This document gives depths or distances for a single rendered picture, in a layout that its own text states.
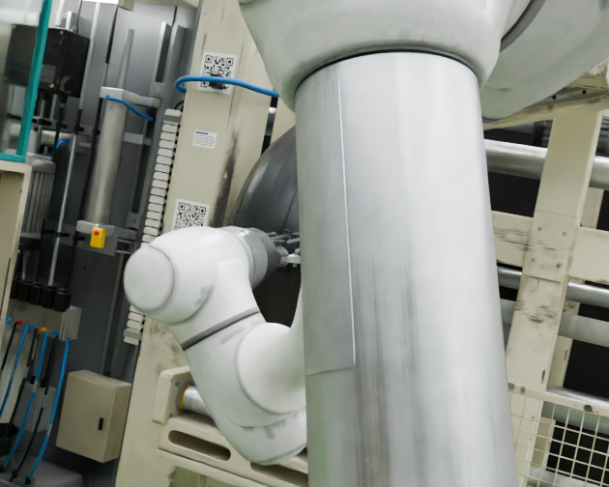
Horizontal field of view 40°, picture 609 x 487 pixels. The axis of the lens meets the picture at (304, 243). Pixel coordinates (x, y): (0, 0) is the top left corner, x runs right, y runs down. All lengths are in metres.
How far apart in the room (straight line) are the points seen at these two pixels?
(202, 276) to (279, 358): 0.13
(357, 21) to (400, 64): 0.03
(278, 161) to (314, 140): 1.00
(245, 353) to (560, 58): 0.49
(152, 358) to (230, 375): 0.79
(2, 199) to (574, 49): 1.30
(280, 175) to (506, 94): 0.82
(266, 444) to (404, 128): 0.60
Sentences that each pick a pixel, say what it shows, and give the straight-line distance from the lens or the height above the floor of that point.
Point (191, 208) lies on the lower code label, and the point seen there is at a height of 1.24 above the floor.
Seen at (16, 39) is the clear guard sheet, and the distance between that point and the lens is 1.67.
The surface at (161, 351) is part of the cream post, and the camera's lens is 1.70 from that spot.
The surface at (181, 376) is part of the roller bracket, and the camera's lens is 1.59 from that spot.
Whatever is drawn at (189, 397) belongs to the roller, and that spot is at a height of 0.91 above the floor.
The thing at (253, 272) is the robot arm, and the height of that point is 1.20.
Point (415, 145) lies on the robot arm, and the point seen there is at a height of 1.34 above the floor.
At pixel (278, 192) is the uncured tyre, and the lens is 1.38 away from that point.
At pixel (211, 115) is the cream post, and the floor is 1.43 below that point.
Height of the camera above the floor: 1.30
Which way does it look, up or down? 3 degrees down
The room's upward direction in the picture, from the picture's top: 11 degrees clockwise
